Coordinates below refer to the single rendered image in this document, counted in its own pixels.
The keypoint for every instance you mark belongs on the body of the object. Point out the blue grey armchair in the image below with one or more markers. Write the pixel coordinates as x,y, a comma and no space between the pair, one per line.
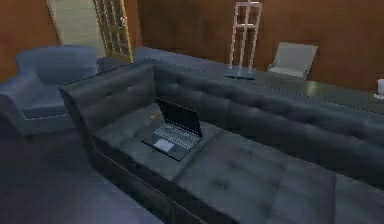
43,90

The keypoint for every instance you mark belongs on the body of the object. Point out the pale metal floor stand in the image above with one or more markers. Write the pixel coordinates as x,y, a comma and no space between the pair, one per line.
245,36

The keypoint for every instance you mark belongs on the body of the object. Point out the yellow framed glass door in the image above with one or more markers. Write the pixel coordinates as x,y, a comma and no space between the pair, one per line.
113,28

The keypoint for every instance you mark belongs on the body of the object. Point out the dark grey tufted sofa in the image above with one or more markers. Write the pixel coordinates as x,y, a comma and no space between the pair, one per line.
253,156

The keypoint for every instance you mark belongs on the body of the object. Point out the black open laptop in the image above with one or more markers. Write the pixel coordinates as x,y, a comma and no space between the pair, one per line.
175,133

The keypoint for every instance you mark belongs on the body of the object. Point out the small white object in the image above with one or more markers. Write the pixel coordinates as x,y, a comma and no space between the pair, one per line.
380,88

